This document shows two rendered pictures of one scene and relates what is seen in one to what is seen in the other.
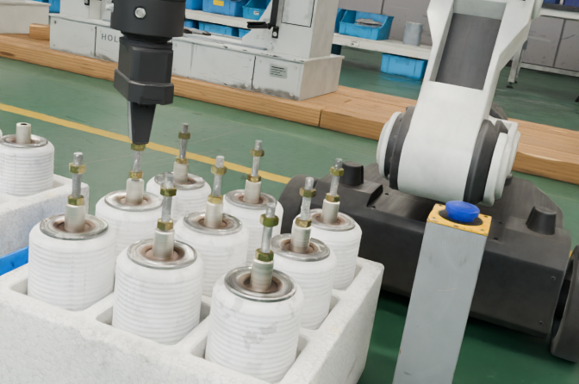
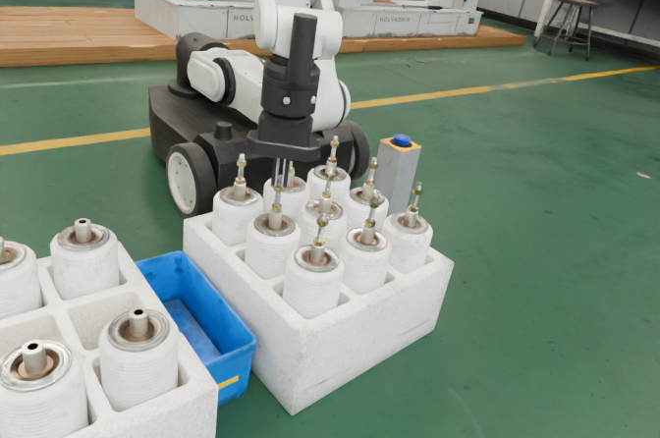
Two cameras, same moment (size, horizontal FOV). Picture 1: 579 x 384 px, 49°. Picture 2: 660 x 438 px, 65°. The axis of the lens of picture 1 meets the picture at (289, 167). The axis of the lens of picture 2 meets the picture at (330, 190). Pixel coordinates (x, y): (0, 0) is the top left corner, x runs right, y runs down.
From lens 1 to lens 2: 0.97 m
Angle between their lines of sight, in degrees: 60
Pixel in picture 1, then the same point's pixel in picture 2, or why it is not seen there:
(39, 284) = (327, 301)
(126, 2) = (306, 95)
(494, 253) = (324, 145)
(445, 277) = (406, 174)
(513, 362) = not seen: hidden behind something
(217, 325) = (412, 252)
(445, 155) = (332, 105)
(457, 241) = (412, 155)
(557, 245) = (344, 128)
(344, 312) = not seen: hidden behind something
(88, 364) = (374, 316)
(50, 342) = (355, 323)
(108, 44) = not seen: outside the picture
